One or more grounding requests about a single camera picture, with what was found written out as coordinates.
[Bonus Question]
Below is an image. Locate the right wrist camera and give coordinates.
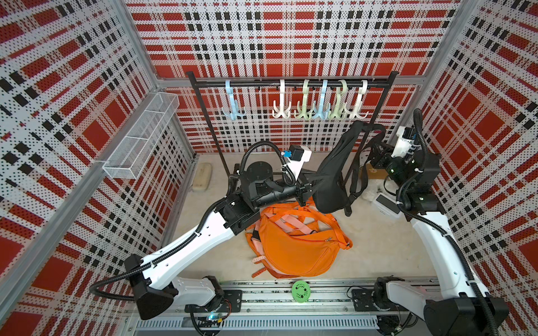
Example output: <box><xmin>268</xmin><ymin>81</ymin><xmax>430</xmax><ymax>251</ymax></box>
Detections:
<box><xmin>392</xmin><ymin>126</ymin><xmax>416</xmax><ymax>158</ymax></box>

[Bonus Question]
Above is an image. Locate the white hook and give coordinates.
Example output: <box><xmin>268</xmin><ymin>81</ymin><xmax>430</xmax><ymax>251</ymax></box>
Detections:
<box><xmin>347</xmin><ymin>80</ymin><xmax>368</xmax><ymax>119</ymax></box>
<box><xmin>272</xmin><ymin>79</ymin><xmax>291</xmax><ymax>119</ymax></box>

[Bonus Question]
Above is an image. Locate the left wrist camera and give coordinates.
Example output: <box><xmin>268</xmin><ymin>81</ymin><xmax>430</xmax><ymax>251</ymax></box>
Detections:
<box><xmin>283</xmin><ymin>144</ymin><xmax>312</xmax><ymax>162</ymax></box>

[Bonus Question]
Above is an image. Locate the pale green hook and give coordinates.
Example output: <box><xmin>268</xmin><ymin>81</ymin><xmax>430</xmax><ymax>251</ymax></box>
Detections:
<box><xmin>329</xmin><ymin>79</ymin><xmax>348</xmax><ymax>120</ymax></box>

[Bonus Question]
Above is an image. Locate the white hook far right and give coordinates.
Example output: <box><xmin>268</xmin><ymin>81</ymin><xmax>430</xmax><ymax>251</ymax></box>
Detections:
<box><xmin>347</xmin><ymin>80</ymin><xmax>368</xmax><ymax>119</ymax></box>

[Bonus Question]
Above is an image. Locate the white teddy bear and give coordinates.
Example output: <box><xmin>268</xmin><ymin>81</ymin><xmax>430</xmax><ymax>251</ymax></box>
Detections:
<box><xmin>361</xmin><ymin>163</ymin><xmax>388</xmax><ymax>202</ymax></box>

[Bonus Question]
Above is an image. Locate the white digital clock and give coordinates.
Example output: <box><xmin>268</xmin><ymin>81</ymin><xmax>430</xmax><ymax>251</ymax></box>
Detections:
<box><xmin>372</xmin><ymin>193</ymin><xmax>403</xmax><ymax>218</ymax></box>

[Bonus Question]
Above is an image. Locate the white wire basket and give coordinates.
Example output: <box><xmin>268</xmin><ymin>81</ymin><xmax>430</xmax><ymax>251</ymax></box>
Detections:
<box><xmin>103</xmin><ymin>92</ymin><xmax>179</xmax><ymax>180</ymax></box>

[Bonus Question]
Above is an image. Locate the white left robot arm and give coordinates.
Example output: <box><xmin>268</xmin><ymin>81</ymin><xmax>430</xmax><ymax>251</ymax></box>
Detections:
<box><xmin>89</xmin><ymin>141</ymin><xmax>312</xmax><ymax>320</ymax></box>

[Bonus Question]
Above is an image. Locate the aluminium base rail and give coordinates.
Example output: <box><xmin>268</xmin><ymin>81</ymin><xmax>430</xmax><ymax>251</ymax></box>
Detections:
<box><xmin>121</xmin><ymin>276</ymin><xmax>446</xmax><ymax>336</ymax></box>

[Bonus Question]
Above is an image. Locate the black metal clothes rack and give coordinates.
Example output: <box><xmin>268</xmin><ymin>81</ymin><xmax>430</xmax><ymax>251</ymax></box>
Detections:
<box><xmin>186</xmin><ymin>71</ymin><xmax>399</xmax><ymax>176</ymax></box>

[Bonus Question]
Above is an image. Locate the beige glasses case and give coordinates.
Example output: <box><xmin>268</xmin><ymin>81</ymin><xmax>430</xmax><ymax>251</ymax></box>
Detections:
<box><xmin>191</xmin><ymin>162</ymin><xmax>213</xmax><ymax>192</ymax></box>

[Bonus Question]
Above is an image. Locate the light green hook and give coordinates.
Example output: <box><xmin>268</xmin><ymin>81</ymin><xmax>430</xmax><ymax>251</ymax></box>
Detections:
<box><xmin>294</xmin><ymin>79</ymin><xmax>312</xmax><ymax>120</ymax></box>

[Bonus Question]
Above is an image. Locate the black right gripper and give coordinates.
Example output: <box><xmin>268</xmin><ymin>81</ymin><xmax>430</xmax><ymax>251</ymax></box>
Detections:
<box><xmin>369</xmin><ymin>141</ymin><xmax>411</xmax><ymax>192</ymax></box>

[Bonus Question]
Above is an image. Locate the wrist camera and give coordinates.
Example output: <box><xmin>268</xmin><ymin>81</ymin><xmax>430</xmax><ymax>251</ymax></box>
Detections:
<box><xmin>392</xmin><ymin>126</ymin><xmax>416</xmax><ymax>158</ymax></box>
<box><xmin>283</xmin><ymin>144</ymin><xmax>312</xmax><ymax>162</ymax></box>

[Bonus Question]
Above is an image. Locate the green round disc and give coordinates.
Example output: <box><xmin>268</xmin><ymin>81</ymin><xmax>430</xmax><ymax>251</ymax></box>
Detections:
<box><xmin>291</xmin><ymin>280</ymin><xmax>311</xmax><ymax>303</ymax></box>

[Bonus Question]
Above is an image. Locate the black sling bag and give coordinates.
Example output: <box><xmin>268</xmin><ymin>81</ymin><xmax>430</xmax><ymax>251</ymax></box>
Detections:
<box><xmin>312</xmin><ymin>120</ymin><xmax>386</xmax><ymax>217</ymax></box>

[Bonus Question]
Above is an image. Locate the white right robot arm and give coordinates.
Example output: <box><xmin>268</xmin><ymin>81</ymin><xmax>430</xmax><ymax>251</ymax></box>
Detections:
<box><xmin>373</xmin><ymin>109</ymin><xmax>509</xmax><ymax>335</ymax></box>

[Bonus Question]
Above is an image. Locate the orange sling bag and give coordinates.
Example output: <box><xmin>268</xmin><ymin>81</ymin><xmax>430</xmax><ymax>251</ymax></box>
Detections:
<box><xmin>245</xmin><ymin>199</ymin><xmax>353</xmax><ymax>279</ymax></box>

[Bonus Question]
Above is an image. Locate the light blue hook far left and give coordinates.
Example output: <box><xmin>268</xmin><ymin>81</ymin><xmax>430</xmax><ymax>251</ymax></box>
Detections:
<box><xmin>221</xmin><ymin>80</ymin><xmax>245</xmax><ymax>121</ymax></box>

